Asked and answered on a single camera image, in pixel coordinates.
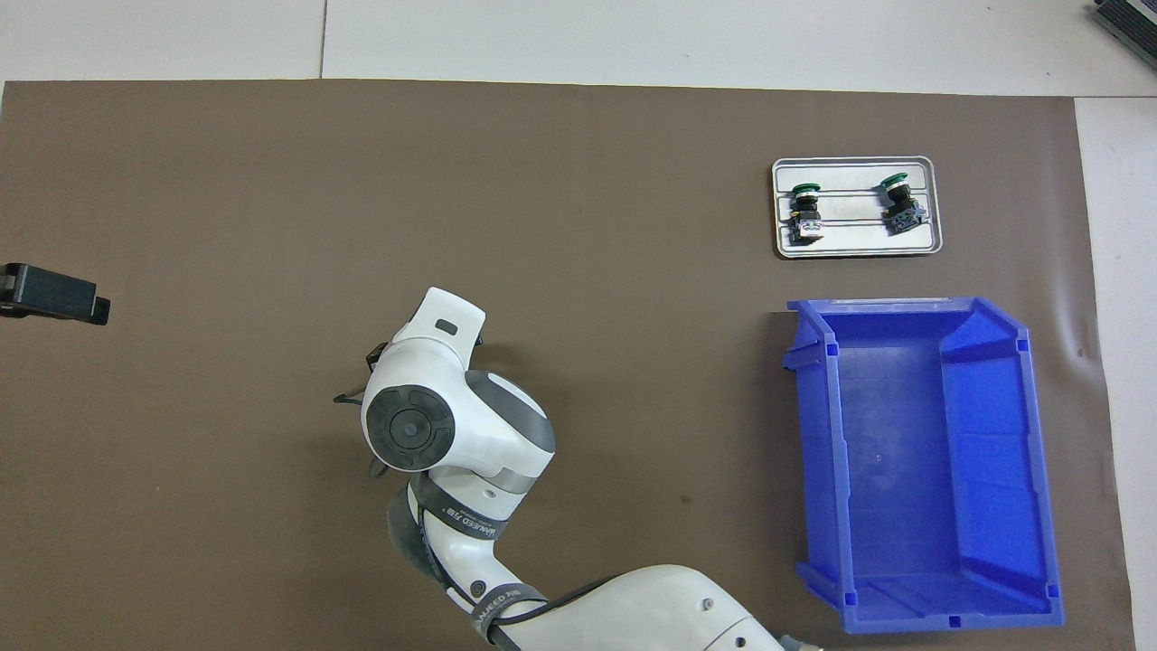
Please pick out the silver metal tray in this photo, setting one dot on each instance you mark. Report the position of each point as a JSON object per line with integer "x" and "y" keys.
{"x": 854, "y": 240}

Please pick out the blue plastic storage bin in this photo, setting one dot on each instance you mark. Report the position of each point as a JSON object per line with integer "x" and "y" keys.
{"x": 904, "y": 470}

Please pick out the green push button switch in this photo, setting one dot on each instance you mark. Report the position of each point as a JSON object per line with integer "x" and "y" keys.
{"x": 899, "y": 210}
{"x": 804, "y": 217}

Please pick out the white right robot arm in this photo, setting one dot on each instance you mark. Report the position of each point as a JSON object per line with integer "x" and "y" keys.
{"x": 488, "y": 434}

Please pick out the brown table mat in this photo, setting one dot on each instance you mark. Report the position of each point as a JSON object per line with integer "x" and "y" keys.
{"x": 226, "y": 497}

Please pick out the grey ribbed device box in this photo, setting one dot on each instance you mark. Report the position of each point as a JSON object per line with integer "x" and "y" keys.
{"x": 1130, "y": 23}

